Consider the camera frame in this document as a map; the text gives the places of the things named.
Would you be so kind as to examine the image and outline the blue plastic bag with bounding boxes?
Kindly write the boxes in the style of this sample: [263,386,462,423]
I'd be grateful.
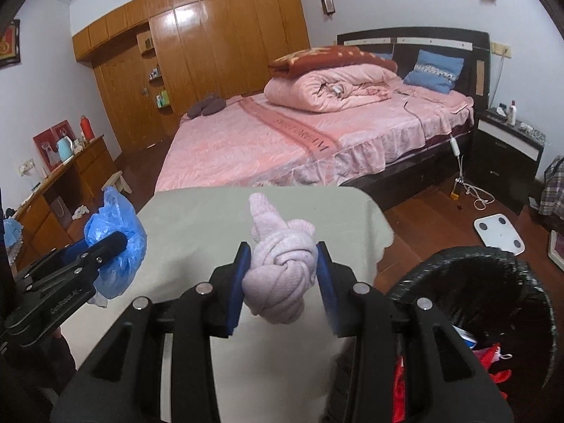
[84,186,147,300]

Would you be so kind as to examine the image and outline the pink knotted sock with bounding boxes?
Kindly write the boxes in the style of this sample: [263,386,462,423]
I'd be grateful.
[242,193,318,325]

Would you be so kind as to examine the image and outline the red gloves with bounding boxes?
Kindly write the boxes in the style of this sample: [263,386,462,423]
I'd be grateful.
[392,343,514,423]

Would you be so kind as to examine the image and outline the black trash bin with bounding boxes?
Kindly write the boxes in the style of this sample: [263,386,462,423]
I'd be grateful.
[386,246,558,422]

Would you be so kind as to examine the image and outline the wooden desk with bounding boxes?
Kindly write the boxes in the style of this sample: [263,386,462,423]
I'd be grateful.
[14,136,117,270]

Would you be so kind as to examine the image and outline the beige table cloth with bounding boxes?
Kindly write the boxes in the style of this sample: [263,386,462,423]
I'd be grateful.
[62,187,394,422]

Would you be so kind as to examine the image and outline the small white stool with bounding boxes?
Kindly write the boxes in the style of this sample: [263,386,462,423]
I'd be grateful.
[101,171,132,194]

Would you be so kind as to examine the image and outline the light blue kettle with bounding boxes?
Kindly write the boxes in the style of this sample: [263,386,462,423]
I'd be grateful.
[56,136,74,163]

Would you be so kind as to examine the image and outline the blue white package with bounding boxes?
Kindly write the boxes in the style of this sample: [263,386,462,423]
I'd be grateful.
[453,326,477,349]

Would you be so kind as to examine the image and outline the red picture on desk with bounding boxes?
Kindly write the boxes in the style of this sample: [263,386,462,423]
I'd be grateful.
[32,120,75,172]

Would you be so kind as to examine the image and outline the red thermos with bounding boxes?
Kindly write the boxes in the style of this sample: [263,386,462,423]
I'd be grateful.
[79,116,96,141]

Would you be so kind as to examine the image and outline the white bathroom scale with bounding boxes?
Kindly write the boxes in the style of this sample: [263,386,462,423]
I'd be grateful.
[473,213,526,256]

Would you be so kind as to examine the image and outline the grey slippers on bed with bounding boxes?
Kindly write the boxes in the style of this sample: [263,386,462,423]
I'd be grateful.
[186,94,227,119]

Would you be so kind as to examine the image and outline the bed with pink sheet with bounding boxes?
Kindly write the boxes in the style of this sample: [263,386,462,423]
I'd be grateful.
[156,27,490,207]

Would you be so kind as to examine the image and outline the black nightstand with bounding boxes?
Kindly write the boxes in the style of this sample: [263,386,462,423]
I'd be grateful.
[466,111,545,214]

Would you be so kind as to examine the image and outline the plaid cloth covered chair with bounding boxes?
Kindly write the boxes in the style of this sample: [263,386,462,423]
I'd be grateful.
[538,156,564,221]

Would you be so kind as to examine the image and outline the folded pink quilt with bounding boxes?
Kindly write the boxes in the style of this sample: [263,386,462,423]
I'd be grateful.
[264,64,401,113]

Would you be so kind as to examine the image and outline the blue pillow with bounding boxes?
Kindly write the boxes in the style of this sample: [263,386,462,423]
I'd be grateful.
[403,50,465,94]

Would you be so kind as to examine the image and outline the white lotion bottle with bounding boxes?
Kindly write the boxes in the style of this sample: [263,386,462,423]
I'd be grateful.
[507,100,516,126]

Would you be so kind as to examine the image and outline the wooden wardrobe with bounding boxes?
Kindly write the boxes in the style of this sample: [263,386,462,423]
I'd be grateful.
[73,0,310,154]

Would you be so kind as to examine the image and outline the red patterned blanket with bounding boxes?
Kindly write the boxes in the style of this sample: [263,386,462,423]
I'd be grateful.
[268,45,398,79]

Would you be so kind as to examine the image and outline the white power cable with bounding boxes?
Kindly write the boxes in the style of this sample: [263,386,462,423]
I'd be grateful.
[448,135,496,211]

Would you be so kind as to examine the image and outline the framed red wall picture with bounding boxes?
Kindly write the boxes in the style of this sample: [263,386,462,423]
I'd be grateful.
[0,19,21,68]

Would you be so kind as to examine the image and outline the wall thermostat box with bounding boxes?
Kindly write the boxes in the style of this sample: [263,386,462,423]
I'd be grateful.
[320,0,336,16]

